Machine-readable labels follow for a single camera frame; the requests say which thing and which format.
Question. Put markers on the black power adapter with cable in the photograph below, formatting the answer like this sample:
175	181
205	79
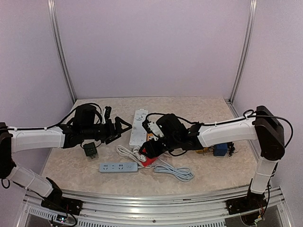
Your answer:
231	149

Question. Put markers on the aluminium frame post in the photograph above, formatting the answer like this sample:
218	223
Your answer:
60	50
244	50

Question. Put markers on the yellow cube socket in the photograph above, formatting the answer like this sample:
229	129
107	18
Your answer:
203	151

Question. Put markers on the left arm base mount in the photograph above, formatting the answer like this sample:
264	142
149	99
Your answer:
66	205

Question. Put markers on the long white power strip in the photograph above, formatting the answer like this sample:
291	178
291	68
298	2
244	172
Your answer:
138	133

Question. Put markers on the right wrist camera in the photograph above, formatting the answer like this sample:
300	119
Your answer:
152	127

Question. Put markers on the orange power adapter socket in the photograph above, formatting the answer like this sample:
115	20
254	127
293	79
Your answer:
150	136

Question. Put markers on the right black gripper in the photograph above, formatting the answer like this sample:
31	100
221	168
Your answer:
150	146

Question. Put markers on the right aluminium frame post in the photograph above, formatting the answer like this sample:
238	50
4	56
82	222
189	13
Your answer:
244	50

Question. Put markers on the dark green cube socket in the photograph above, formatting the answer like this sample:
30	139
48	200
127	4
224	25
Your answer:
90	150

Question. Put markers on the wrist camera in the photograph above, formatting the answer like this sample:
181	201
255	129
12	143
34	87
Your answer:
152	127
106	114

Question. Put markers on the light blue power strip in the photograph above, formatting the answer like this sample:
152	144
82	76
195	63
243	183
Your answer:
120	167

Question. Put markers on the red cube socket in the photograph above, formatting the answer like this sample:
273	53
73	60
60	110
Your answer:
148	162

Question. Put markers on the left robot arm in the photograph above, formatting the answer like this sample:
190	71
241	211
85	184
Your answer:
85	122

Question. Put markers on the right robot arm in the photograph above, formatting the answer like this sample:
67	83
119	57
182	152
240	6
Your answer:
259	124

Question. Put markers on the aluminium front rail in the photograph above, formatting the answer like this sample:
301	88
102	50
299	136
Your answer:
192	210

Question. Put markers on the blue cube socket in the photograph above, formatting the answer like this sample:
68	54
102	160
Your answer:
220	150

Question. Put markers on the left aluminium frame post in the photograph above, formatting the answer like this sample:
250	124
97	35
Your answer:
60	50

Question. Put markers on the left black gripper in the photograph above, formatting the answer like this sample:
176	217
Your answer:
112	133

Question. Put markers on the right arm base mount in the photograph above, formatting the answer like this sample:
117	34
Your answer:
245	204

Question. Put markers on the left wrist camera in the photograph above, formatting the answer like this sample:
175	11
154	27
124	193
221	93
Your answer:
106	114

